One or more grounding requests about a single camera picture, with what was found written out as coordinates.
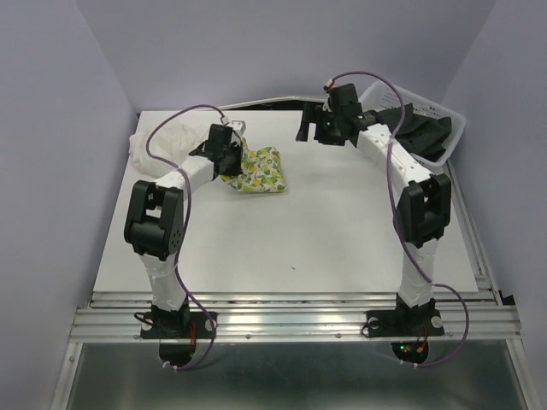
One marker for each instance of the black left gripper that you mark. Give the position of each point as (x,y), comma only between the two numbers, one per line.
(234,170)

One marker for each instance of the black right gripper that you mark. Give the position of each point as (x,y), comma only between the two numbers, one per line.
(313,114)

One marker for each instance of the lemon print skirt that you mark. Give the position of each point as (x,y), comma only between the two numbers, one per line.
(261,172)

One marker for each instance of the white pleated skirt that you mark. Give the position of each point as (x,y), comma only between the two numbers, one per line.
(173,143)

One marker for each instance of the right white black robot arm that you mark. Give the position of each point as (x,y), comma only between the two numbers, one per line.
(420,204)

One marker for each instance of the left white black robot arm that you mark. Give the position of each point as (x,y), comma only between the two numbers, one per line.
(157,219)

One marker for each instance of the white plastic basket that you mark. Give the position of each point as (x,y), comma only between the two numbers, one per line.
(379,96)

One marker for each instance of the black skirt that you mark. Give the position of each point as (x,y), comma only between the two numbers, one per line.
(423,135)

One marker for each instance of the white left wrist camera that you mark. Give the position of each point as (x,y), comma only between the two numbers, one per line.
(238,127)

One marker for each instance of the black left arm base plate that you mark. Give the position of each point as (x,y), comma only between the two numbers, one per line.
(184,342)

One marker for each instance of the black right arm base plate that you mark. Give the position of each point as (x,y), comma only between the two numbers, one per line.
(409,333)

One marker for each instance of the aluminium extrusion rail frame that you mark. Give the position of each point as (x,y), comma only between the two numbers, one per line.
(297,318)

